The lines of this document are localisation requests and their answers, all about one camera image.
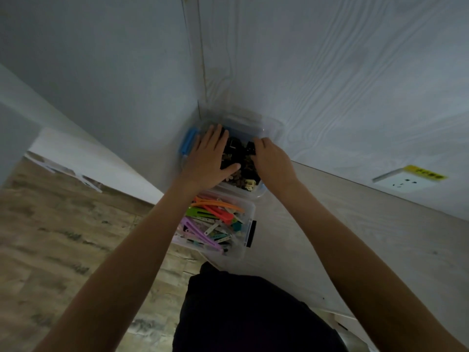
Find person's left hand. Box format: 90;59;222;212
179;123;242;197

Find person's right hand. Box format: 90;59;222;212
250;137;300;197

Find clear box blue latches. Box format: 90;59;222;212
178;106;285;198

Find small dark hair claws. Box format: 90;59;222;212
219;135;261;191

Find long green hair clip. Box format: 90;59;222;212
185;207;220;221

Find long coral hair clip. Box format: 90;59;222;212
194;196;235;225

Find bundle of long pastel clips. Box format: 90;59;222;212
179;196;245;253

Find clear box black latches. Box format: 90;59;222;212
172;185;257;263

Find long purple hair clip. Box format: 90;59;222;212
181;217;223;252

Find person's left forearm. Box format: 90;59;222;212
35;181;198;352

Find person's right forearm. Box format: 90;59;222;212
280;179;469;352

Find person's black clothing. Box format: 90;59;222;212
172;262;347;352

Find yellow warning sticker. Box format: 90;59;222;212
403;164;448;182

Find white wall socket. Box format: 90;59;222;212
372;168;433;195

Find white metal frame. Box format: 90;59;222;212
23;152;103;194

